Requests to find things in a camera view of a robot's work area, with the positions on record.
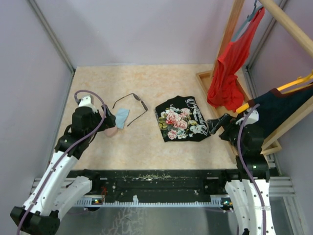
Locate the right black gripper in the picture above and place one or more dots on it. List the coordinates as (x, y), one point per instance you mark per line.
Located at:
(215, 124)

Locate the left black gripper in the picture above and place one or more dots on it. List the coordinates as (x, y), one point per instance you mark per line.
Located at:
(108, 121)

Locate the light blue cleaning cloth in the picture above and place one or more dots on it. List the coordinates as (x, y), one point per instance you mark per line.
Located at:
(121, 116)

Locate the pink glasses case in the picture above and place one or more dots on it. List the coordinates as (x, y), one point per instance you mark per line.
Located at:
(111, 132)

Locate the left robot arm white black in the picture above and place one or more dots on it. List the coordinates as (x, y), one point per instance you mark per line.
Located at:
(43, 211)

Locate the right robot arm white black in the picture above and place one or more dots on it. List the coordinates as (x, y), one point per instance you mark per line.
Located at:
(249, 192)

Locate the thin-framed sunglasses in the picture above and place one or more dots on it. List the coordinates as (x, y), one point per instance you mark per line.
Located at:
(135, 104)

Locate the wooden clothes rack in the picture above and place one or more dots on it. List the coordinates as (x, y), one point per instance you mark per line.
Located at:
(283, 53)

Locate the black floral t-shirt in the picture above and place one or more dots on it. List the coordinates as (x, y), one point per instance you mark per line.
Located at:
(180, 119)

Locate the red tank top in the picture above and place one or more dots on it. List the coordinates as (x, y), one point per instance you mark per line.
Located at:
(223, 90)

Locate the navy blue garment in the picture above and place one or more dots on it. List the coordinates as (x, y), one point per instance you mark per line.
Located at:
(275, 107)

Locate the yellow clothes hanger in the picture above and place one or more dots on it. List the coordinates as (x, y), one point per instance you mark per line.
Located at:
(300, 80)

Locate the grey clothes hanger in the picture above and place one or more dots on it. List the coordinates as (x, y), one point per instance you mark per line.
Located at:
(248, 19)

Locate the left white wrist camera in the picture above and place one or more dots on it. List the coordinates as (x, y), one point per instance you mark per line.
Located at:
(87, 101)

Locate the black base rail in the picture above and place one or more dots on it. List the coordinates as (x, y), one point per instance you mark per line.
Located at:
(163, 186)

